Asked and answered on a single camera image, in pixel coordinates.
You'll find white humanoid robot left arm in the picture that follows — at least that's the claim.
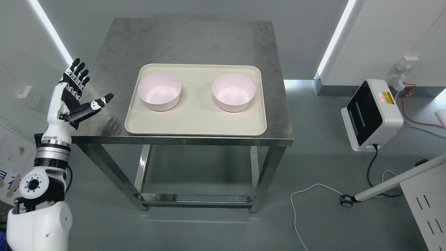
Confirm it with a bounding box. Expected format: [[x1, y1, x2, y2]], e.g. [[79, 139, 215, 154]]
[[6, 133, 73, 251]]

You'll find white perforated panel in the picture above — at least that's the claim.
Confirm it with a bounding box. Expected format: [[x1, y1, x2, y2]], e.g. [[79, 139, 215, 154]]
[[400, 164, 446, 251]]

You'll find stainless steel table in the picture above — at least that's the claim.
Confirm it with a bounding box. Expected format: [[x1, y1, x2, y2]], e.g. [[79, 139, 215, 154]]
[[73, 18, 294, 213]]

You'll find orange cable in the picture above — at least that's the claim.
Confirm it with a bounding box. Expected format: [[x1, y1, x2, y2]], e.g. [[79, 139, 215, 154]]
[[403, 82, 445, 129]]

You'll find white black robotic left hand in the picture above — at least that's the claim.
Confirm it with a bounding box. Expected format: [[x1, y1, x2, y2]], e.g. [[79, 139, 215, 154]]
[[47, 58, 114, 130]]

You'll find pink bowl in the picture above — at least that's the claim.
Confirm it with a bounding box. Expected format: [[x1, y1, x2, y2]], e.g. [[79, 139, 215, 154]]
[[212, 74, 256, 113], [137, 73, 183, 112]]

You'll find white sign with blue characters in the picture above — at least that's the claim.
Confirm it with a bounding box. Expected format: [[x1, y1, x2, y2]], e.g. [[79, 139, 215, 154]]
[[0, 119, 36, 206]]

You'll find white floor cable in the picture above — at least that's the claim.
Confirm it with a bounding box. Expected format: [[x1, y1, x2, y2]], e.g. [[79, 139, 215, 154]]
[[291, 170, 398, 251]]

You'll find beige plastic tray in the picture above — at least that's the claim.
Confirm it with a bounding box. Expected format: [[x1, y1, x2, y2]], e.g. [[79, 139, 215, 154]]
[[124, 63, 267, 137]]

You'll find white stand leg with caster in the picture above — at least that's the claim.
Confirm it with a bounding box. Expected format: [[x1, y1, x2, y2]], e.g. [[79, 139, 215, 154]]
[[340, 153, 446, 207]]

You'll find white black box device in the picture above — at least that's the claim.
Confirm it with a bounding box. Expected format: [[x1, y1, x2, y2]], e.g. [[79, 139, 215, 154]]
[[341, 78, 403, 152]]

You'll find white wall socket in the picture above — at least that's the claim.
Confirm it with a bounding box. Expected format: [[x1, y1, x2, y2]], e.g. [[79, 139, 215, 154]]
[[390, 55, 419, 92]]

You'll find black power cable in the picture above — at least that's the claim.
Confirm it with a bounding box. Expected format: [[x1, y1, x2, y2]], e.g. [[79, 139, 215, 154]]
[[367, 144, 403, 198]]

